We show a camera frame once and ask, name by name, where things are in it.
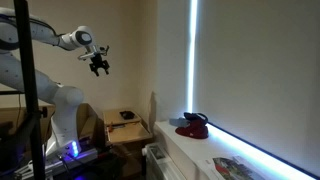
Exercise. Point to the metal robot base platform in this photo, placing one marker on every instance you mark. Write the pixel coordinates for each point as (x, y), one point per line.
(66, 160)

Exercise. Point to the white radiator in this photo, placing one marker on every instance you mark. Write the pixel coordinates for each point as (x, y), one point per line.
(160, 163)

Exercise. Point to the open wooden drawer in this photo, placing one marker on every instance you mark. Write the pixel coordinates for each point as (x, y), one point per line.
(128, 131)

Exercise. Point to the wooden drawer cabinet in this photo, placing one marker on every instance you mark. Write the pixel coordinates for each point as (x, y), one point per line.
(116, 117)

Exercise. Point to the small black object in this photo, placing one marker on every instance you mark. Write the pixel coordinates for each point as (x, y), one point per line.
(127, 115)

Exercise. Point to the brown cardboard box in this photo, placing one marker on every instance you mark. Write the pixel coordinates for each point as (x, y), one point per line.
(87, 121)

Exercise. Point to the grey and navy headset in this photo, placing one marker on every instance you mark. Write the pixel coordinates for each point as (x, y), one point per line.
(195, 116)

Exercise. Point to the white roller blind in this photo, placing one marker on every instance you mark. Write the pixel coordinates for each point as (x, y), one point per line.
(260, 76)

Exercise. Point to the dark red cap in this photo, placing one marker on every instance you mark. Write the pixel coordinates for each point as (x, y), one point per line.
(193, 130)

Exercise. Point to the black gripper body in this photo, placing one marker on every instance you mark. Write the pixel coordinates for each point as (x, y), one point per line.
(97, 62)

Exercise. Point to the printed magazine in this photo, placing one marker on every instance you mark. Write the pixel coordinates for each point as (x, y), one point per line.
(233, 168)

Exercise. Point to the black camera stand pole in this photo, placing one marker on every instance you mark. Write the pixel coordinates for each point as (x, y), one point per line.
(30, 90)

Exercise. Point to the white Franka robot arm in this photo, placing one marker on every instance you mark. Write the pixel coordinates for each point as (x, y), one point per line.
(63, 100)

